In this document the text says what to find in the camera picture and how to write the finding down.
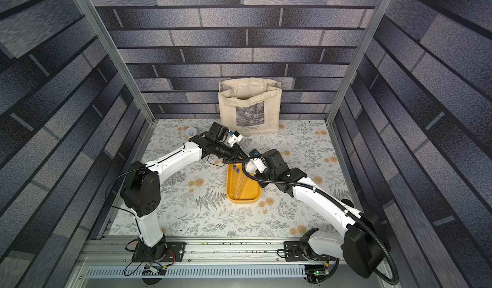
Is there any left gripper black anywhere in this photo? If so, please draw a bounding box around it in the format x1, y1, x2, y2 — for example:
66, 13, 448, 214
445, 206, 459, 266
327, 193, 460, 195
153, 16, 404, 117
214, 142, 252, 164

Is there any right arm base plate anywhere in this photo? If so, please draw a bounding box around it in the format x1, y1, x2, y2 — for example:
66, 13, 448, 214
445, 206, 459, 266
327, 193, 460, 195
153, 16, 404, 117
283, 241, 336, 262

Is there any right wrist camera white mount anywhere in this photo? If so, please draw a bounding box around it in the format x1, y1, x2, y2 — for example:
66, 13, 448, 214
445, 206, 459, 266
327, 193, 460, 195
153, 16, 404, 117
250, 150, 267, 174

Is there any beige canvas tote bag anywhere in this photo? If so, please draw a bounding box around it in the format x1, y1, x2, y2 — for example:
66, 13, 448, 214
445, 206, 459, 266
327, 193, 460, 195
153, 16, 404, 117
218, 78, 282, 135

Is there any yellow plastic tray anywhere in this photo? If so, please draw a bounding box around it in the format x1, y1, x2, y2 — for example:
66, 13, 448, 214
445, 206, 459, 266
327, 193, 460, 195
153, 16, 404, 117
226, 164, 262, 204

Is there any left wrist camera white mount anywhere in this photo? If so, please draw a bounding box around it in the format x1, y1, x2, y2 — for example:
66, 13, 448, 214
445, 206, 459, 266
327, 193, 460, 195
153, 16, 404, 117
227, 131, 243, 147

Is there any black corrugated cable conduit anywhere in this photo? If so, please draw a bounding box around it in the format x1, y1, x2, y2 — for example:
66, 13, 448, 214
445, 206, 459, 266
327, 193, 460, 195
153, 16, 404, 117
241, 156, 400, 286

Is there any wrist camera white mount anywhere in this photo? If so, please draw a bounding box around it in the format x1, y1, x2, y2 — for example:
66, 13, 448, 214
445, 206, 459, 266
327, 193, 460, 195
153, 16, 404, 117
250, 150, 267, 174
227, 131, 243, 147

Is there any right controller board green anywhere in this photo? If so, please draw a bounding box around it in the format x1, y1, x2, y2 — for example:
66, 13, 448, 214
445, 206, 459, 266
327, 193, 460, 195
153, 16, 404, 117
304, 263, 331, 284

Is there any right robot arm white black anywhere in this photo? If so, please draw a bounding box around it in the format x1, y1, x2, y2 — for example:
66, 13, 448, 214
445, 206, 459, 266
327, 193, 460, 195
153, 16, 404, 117
244, 149, 398, 284

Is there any aluminium mounting rail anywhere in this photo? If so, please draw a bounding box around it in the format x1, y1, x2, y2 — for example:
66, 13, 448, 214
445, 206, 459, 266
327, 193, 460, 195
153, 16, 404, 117
66, 236, 387, 287

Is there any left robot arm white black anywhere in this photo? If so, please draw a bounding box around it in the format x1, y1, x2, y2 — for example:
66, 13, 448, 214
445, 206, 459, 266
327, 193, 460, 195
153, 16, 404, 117
120, 123, 245, 262

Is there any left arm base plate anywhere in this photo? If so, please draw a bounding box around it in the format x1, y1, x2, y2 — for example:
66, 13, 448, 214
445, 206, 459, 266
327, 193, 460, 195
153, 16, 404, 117
131, 241, 186, 263

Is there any left controller board with wires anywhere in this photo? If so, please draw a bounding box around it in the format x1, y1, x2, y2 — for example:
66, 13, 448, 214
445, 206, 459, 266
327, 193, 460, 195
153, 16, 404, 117
140, 250, 176, 285

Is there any white wipe cloth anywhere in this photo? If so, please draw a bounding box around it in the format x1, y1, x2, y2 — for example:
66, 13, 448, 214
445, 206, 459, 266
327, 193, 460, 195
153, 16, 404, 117
244, 160, 257, 175

